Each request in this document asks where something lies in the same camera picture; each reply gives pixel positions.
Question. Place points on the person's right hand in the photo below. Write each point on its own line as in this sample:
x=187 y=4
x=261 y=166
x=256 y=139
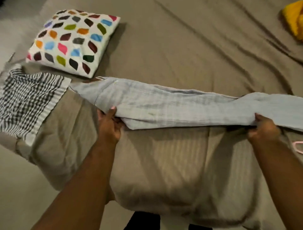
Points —
x=263 y=130

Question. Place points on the person's left hand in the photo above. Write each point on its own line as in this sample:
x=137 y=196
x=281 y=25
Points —
x=109 y=127

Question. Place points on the pink plastic hanger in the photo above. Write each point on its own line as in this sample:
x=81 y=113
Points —
x=298 y=147

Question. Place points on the grey garment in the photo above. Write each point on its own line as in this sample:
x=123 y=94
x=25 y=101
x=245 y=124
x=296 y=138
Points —
x=180 y=106

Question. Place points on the pink and yellow garment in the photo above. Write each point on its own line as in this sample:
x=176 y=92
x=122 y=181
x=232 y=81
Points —
x=294 y=19

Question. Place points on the person's right forearm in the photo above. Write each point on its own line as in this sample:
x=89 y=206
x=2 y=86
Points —
x=281 y=185

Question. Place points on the person's left forearm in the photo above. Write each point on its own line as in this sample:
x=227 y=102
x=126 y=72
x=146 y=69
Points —
x=80 y=189

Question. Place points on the person's black trousers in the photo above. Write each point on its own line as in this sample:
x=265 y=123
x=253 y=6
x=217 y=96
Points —
x=142 y=222

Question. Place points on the bed with taupe sheet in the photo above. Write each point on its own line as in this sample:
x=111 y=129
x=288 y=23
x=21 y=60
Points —
x=189 y=47

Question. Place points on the grey checked towel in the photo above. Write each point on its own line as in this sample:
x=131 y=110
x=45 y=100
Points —
x=28 y=102

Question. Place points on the colourful leaf print pillow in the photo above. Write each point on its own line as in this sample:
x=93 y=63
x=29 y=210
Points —
x=71 y=40

